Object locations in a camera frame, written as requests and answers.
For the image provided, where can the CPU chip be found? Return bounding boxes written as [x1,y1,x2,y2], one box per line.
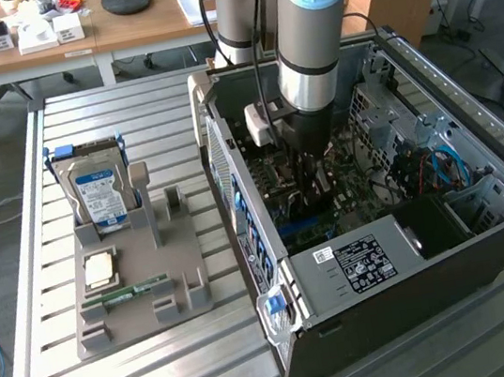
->
[80,252,118,290]

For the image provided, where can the white papers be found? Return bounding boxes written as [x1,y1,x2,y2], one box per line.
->
[177,0,219,28]

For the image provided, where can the hard disk with blue label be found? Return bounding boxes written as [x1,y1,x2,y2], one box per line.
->
[40,130,145,243]

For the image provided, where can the grey parts rack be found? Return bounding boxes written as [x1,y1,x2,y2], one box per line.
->
[50,154,221,362]

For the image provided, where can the red wire bundle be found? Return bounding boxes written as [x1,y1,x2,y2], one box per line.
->
[415,154,441,195]

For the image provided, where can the flat white box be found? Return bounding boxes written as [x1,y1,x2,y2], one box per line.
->
[13,16,61,57]

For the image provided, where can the wooden desk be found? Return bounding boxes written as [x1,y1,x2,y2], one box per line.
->
[0,0,363,140]

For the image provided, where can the metal drive cage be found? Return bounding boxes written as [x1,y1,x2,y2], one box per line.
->
[337,30,466,173]

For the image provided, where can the grey power supply unit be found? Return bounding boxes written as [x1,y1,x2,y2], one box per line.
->
[284,210,432,329]

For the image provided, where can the grey chipset heatsink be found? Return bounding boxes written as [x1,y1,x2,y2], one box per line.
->
[336,204,371,234]

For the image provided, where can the green RAM stick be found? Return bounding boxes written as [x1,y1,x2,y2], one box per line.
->
[79,272,175,314]

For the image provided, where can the black open PC case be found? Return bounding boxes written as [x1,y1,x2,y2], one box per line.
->
[184,8,504,377]

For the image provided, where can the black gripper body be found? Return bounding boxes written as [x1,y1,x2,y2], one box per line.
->
[274,104,343,171]

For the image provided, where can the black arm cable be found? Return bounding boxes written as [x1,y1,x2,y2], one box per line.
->
[197,0,285,155]

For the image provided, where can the blue expansion slot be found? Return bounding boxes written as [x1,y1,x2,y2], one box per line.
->
[277,216,321,238]

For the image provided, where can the green motherboard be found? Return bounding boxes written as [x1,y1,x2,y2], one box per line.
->
[241,116,397,253]

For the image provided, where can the red item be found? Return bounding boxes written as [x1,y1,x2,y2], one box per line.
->
[55,0,89,17]

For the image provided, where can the CPU socket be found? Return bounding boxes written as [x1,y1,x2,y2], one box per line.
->
[268,148,299,187]

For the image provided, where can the blue wire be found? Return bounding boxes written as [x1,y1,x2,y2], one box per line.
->
[431,144,474,193]

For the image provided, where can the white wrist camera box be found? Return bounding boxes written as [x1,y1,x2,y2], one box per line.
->
[242,96,298,150]

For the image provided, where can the small white box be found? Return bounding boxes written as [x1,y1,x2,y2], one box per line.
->
[51,11,86,46]

